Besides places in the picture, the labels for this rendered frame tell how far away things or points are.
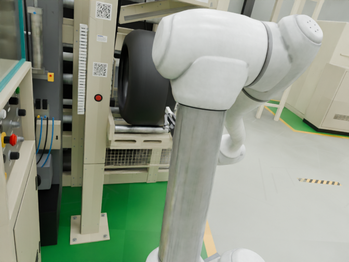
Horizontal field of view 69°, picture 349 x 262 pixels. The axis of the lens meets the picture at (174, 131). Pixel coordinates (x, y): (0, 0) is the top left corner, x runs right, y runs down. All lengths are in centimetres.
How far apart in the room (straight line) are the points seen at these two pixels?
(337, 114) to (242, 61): 531
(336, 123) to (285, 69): 532
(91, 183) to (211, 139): 137
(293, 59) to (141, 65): 91
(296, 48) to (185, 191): 34
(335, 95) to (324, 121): 52
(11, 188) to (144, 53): 82
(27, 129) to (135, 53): 63
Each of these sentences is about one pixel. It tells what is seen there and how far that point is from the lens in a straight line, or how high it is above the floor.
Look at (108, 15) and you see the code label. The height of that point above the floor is 149.
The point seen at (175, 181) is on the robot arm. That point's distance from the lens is 54.
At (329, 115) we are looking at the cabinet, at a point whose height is 37.
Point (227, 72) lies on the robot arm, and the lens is 47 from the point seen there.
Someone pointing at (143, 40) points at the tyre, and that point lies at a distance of 141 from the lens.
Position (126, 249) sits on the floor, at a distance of 203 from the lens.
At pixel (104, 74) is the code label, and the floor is 120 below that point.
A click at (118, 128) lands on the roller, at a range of 151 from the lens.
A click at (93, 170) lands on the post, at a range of 173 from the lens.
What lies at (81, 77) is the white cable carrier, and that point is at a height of 116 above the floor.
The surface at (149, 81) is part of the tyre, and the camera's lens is 132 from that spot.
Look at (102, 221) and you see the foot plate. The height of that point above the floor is 1.
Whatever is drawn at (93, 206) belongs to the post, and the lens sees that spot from 192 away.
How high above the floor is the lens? 156
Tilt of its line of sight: 24 degrees down
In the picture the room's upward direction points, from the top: 11 degrees clockwise
